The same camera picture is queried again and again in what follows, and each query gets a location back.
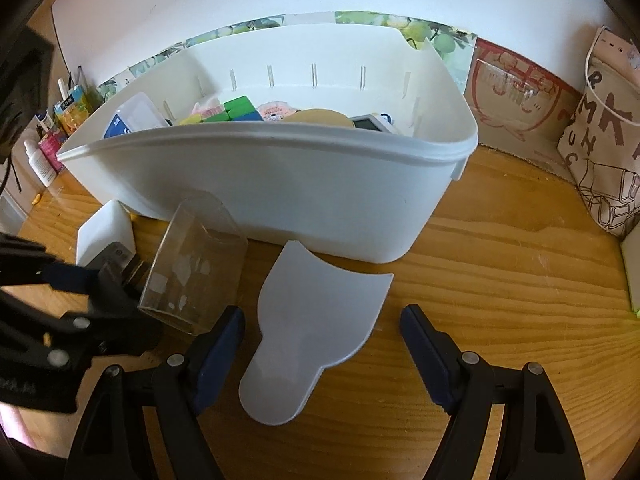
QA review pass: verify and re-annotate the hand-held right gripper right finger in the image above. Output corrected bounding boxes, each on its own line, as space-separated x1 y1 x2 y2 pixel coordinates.
400 304 587 480

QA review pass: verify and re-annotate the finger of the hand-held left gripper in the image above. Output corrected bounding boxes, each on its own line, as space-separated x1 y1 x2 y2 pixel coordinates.
0 232 102 293
42 260 164 376

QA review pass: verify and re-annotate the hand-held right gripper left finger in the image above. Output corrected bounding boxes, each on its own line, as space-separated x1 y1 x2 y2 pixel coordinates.
64 305 246 480

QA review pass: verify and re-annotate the white charger block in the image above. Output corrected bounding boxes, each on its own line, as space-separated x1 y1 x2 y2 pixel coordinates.
76 199 146 281

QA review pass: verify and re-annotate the clear plastic box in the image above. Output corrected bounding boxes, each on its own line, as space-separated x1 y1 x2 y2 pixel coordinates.
137 198 249 336

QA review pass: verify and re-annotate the white plastic scoop-shaped divider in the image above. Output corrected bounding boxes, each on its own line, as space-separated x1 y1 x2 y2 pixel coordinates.
238 240 396 426

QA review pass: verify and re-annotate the white plastic storage bin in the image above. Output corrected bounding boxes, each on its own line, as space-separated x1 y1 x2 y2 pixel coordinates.
56 24 479 265

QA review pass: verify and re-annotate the colourful puzzle cube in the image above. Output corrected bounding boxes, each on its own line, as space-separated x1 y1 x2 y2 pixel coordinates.
179 94 264 126

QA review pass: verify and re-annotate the gold round compact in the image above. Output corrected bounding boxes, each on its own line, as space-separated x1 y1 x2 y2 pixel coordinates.
289 108 354 129

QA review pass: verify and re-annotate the person's left forearm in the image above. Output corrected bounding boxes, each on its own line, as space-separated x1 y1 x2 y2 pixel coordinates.
0 404 27 443

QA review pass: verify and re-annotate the white spray bottle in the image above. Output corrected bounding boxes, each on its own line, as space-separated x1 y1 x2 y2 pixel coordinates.
22 140 57 189

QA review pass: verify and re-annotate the pink snack packet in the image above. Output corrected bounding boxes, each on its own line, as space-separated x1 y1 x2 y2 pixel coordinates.
37 130 69 174

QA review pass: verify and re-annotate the clear case with blue card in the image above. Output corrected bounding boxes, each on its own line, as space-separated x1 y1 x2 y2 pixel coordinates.
103 92 171 140

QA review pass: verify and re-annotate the bunch of pens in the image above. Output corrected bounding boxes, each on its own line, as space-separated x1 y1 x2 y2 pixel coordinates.
57 66 87 97

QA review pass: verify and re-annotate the grey digital device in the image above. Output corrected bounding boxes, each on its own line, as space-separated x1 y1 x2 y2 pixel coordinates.
349 113 394 134

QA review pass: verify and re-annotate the letter-print canvas tote bag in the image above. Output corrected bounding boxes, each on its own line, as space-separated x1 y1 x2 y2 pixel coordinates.
557 25 640 242

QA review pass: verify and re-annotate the cardboard box with red print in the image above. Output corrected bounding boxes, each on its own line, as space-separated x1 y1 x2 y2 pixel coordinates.
462 37 584 177

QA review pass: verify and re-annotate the pink pouch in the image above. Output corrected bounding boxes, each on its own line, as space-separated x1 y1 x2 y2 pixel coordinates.
595 25 640 72

